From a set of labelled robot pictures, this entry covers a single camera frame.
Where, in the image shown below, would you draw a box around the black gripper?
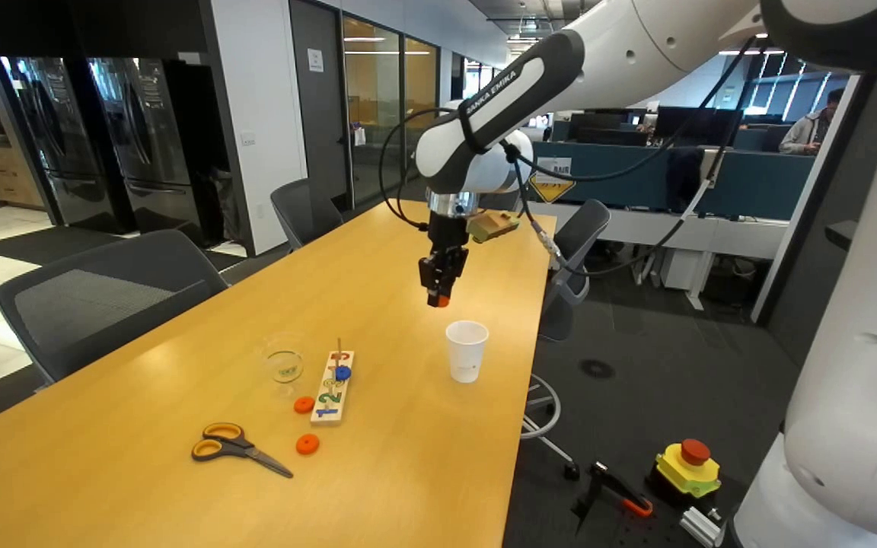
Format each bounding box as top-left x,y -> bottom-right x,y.
416,209 -> 475,308

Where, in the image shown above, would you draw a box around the white paper cup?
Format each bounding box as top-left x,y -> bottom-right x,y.
442,315 -> 495,385

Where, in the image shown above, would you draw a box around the clear glass cup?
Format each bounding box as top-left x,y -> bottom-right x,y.
266,346 -> 309,385

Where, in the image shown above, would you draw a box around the grey mesh office chair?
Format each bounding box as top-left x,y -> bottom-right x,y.
548,194 -> 616,308
269,176 -> 348,253
0,225 -> 232,385

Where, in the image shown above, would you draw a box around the grey chair base with footring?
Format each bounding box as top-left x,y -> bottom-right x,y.
519,372 -> 585,481

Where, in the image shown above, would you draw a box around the white office desk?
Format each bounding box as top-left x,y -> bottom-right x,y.
513,198 -> 799,315

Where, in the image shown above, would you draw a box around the yellow red emergency stop button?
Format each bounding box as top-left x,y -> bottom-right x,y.
646,435 -> 724,512

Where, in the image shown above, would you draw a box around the silver metal box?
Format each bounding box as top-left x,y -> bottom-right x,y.
680,502 -> 732,548

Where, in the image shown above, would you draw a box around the black framed glass doors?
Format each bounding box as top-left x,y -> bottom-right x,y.
0,0 -> 252,253

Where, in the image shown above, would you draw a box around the person in white shirt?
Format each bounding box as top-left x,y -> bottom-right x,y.
780,87 -> 848,154

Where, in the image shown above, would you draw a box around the brown wrist camera board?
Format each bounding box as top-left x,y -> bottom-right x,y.
466,207 -> 522,243

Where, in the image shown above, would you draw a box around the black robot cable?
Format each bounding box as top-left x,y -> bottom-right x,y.
376,41 -> 767,308

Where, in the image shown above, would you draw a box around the black clamp orange handle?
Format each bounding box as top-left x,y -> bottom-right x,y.
570,458 -> 658,529

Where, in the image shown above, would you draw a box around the orange handled scissors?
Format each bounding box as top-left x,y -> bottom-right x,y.
189,421 -> 299,481

